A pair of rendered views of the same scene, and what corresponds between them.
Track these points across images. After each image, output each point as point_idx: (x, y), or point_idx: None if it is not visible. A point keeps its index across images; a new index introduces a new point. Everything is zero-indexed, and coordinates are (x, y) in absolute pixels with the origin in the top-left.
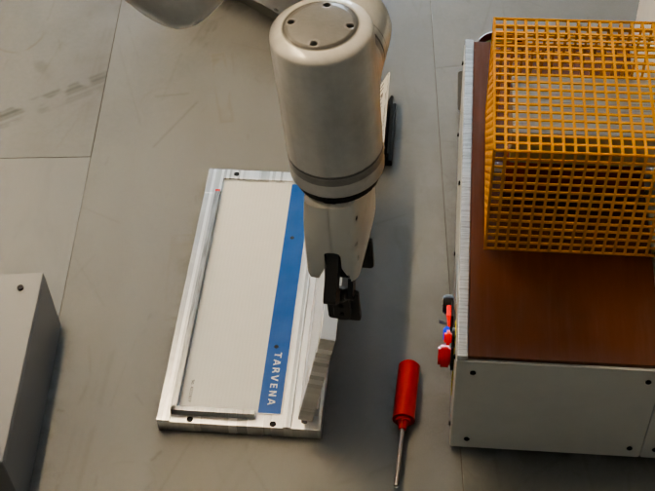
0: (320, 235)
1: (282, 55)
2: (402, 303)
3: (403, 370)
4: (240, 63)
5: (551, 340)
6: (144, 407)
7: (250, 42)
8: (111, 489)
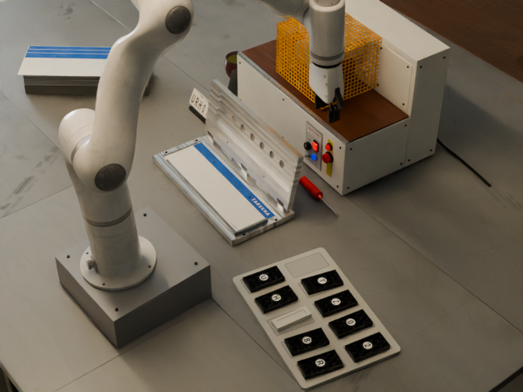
0: (334, 81)
1: (324, 11)
2: None
3: (304, 180)
4: None
5: (369, 125)
6: (218, 243)
7: None
8: (236, 272)
